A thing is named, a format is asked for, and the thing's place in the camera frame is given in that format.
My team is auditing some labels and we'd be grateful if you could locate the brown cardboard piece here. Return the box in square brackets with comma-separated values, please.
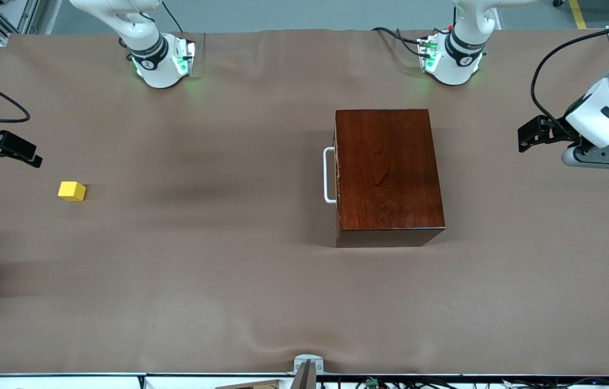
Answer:
[214, 379, 283, 389]

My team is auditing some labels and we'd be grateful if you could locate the black base cable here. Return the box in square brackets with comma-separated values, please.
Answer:
[371, 26, 430, 58]
[161, 0, 183, 34]

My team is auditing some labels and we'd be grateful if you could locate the black right base cable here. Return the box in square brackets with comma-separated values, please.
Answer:
[161, 0, 183, 34]

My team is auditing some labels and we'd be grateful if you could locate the light wood drawer white handle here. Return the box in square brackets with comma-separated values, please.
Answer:
[323, 111, 341, 241]

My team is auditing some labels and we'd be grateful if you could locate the black left base cable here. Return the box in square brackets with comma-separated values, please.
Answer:
[371, 26, 430, 58]

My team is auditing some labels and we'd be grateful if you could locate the black left arm wrist cable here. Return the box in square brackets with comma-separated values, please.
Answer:
[531, 28, 609, 136]

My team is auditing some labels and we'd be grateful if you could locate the dark brown wooden cabinet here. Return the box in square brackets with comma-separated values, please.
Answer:
[334, 109, 446, 249]

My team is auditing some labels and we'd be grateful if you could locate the yellow floor tape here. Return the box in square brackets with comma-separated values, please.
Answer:
[568, 0, 589, 30]

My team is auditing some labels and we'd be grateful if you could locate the yellow block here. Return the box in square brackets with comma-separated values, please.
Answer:
[58, 181, 87, 202]

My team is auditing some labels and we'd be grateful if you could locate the grey metal clamp bracket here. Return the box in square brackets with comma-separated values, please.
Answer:
[293, 354, 325, 389]

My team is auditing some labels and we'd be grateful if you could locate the brown table mat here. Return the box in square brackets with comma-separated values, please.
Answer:
[0, 28, 609, 377]

